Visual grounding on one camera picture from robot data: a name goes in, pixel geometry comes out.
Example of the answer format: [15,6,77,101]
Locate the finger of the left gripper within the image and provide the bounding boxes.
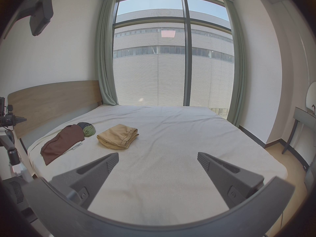
[197,152,265,210]
[50,152,119,210]

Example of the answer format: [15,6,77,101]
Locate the bed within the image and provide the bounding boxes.
[7,80,288,217]

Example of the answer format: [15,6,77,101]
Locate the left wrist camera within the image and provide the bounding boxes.
[0,96,14,115]

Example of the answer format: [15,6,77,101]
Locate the grey-green curtain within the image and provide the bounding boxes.
[96,0,118,105]
[223,0,245,128]

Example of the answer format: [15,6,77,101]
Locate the window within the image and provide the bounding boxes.
[112,0,234,119]

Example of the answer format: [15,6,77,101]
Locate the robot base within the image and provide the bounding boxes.
[0,162,40,234]

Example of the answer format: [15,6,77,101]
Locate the tan shorts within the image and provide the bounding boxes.
[97,124,139,149]

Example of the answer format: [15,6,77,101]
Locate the grey small table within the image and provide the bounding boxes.
[282,107,316,155]

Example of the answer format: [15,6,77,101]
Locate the white garment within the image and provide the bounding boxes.
[65,142,83,155]

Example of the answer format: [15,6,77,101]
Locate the green garment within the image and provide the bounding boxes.
[83,124,95,137]

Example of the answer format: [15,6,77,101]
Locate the brown shorts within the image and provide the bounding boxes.
[40,125,85,166]

